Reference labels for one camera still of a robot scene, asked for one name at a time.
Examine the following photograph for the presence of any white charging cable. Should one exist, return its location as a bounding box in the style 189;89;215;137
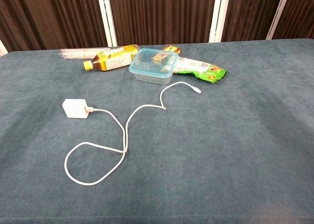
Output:
64;81;202;186

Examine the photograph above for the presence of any white charger block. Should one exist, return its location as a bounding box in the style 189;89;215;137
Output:
59;98;89;119

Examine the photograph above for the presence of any clear container with blue rim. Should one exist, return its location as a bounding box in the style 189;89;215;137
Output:
129;48;179;85

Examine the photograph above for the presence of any small yellow box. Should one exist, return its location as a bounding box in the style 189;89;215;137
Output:
153;51;169;66

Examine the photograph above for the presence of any green snack bag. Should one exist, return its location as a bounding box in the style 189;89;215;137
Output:
173;56;228;84

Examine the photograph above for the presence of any red and yellow box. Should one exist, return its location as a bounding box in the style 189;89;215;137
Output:
162;44;182;56

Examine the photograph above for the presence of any tea bottle with yellow cap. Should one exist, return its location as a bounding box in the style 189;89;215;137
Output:
82;44;140;72

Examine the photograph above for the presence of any blue-grey table cloth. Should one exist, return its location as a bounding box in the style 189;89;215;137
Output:
0;38;314;224

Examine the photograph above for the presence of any clear plastic straw bundle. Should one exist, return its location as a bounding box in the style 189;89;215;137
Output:
59;46;121;60

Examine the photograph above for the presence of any white partition frame post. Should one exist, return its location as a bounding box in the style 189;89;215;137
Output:
265;0;292;40
96;0;118;48
208;0;232;43
0;39;9;57

